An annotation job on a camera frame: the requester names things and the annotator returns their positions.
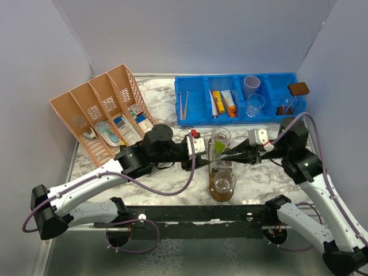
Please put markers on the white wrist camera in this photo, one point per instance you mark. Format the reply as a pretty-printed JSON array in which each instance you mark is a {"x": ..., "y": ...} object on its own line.
[
  {"x": 259, "y": 137},
  {"x": 195, "y": 144}
]

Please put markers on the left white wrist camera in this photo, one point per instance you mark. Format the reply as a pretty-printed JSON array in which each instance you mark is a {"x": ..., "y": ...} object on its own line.
[{"x": 195, "y": 144}]

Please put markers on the brown wooden tray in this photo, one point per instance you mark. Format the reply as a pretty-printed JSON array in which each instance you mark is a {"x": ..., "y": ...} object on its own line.
[{"x": 215, "y": 195}]

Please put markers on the peach desk organizer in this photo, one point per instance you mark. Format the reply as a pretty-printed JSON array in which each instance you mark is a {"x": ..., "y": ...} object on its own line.
[{"x": 101, "y": 99}]

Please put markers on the black silver stapler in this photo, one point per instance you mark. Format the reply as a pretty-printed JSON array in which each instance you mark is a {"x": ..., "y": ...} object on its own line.
[{"x": 150, "y": 174}]

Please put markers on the white tube orange cap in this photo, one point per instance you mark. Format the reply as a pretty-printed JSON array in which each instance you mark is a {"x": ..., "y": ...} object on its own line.
[{"x": 228, "y": 97}]

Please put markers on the orange toothpaste tube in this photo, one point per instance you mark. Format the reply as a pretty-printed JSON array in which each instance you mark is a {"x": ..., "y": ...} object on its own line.
[{"x": 231, "y": 114}]

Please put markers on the clear front cup on tray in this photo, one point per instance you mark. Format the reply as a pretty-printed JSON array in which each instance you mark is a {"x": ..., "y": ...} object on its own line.
[{"x": 224, "y": 181}]

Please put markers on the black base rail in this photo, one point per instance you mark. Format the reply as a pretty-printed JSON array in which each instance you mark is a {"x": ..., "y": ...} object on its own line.
[{"x": 195, "y": 221}]

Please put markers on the clear jar brown lid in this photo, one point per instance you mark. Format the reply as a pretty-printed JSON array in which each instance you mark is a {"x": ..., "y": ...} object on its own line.
[{"x": 294, "y": 96}]

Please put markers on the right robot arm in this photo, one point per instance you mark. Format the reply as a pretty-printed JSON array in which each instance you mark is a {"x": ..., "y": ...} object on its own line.
[{"x": 343, "y": 241}]

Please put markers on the blue bin with toothpastes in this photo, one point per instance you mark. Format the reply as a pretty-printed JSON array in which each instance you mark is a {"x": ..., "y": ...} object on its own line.
[{"x": 224, "y": 82}]

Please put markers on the blue bin with jar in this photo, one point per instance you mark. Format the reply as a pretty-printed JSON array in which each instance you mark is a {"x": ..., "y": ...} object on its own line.
[{"x": 279, "y": 94}]

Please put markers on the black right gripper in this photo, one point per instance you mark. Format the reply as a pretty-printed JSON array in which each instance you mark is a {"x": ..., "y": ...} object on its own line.
[{"x": 250, "y": 157}]

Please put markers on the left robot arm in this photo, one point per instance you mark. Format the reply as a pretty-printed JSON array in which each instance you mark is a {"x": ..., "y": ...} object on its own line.
[{"x": 57, "y": 209}]

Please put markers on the blue white box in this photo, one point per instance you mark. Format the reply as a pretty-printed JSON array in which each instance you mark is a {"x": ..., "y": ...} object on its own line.
[{"x": 123, "y": 125}]

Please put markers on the white tube black cap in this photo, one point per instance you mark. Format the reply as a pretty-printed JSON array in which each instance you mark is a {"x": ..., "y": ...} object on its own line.
[{"x": 219, "y": 164}]

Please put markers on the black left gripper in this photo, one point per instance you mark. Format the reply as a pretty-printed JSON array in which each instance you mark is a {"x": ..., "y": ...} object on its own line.
[{"x": 198, "y": 161}]

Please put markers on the clear cup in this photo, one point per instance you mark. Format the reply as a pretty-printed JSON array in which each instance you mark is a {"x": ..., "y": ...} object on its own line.
[
  {"x": 255, "y": 103},
  {"x": 224, "y": 181},
  {"x": 222, "y": 134}
]

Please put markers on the blue bin with toothbrushes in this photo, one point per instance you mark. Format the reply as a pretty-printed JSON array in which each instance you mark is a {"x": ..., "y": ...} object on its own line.
[{"x": 197, "y": 110}]

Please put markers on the small red white boxes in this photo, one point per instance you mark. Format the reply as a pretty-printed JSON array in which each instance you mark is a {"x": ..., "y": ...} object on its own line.
[{"x": 140, "y": 121}]

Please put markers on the light blue razor package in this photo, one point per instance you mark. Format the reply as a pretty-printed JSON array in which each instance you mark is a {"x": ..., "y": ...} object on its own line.
[{"x": 104, "y": 129}]

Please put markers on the clear textured glass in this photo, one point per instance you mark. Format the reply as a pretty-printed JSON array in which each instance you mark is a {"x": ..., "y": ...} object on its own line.
[{"x": 213, "y": 155}]

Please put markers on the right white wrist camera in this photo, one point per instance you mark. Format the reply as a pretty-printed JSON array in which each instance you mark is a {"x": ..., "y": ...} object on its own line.
[{"x": 259, "y": 137}]

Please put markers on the small white clip tool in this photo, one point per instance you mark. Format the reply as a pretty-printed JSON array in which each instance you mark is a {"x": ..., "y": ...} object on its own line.
[{"x": 90, "y": 134}]

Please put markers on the lime green toothpaste tube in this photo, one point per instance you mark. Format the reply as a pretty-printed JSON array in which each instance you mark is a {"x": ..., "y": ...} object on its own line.
[{"x": 219, "y": 146}]

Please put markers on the yellow toothpaste tube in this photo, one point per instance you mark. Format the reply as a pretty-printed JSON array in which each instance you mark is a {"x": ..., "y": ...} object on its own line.
[{"x": 218, "y": 101}]

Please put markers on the lilac plastic cup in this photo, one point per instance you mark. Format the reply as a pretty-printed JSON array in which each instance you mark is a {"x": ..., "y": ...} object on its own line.
[{"x": 251, "y": 84}]

